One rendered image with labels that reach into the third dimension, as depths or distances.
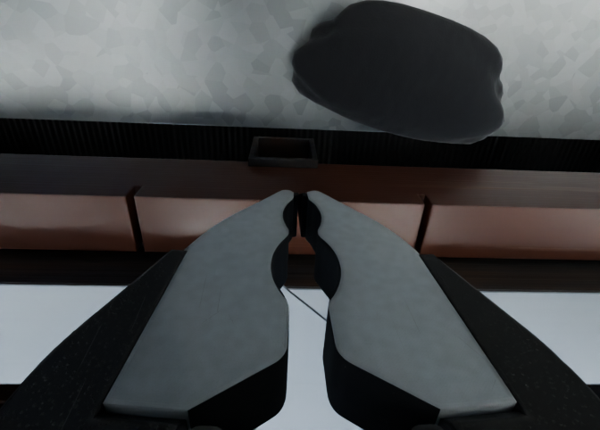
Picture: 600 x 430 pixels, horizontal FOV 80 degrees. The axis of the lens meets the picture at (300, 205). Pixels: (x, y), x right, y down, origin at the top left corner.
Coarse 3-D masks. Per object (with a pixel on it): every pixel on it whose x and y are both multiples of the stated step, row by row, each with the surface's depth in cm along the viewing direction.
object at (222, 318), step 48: (288, 192) 11; (240, 240) 9; (288, 240) 12; (192, 288) 7; (240, 288) 8; (144, 336) 6; (192, 336) 6; (240, 336) 6; (288, 336) 7; (144, 384) 6; (192, 384) 6; (240, 384) 6
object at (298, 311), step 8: (288, 296) 22; (288, 304) 22; (296, 304) 22; (304, 304) 22; (296, 312) 22; (304, 312) 22; (312, 312) 22; (296, 320) 23; (304, 320) 23; (312, 320) 23; (320, 320) 23
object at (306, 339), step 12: (300, 324) 23; (312, 324) 23; (324, 324) 23; (300, 336) 23; (312, 336) 23; (324, 336) 24; (288, 348) 24; (300, 348) 24; (312, 348) 24; (288, 360) 25; (300, 360) 25; (312, 360) 25; (288, 372) 25; (300, 372) 25; (312, 372) 25
